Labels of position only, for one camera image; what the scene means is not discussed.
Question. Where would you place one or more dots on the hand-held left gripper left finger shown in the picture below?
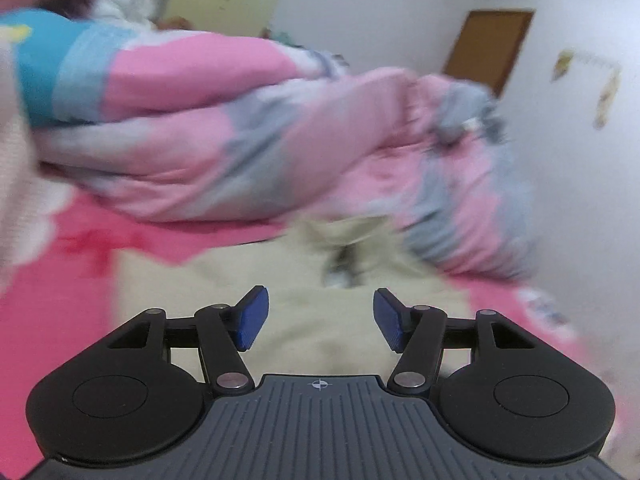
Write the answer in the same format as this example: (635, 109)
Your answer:
(254, 317)

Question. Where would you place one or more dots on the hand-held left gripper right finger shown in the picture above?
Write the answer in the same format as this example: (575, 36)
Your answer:
(389, 320)

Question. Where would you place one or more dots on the beige jacket with black trim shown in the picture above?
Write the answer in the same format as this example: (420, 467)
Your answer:
(310, 310)

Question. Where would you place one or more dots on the pink grey floral duvet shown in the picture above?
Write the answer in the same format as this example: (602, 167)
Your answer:
(250, 135)

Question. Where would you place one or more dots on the pink floral bed sheet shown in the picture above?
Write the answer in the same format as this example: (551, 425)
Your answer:
(60, 300)

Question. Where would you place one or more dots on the pink white checked blanket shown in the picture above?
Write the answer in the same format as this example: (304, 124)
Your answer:
(15, 185)

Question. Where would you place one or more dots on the brown wooden door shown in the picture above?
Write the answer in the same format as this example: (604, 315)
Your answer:
(490, 50)

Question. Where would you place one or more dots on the pale green wardrobe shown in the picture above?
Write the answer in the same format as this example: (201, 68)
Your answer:
(225, 15)

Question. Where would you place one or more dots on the small yellow hanging cloth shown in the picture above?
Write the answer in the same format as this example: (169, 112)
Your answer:
(564, 65)
(607, 102)

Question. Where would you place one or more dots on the blue striped pillow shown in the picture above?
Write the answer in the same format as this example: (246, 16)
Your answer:
(45, 70)

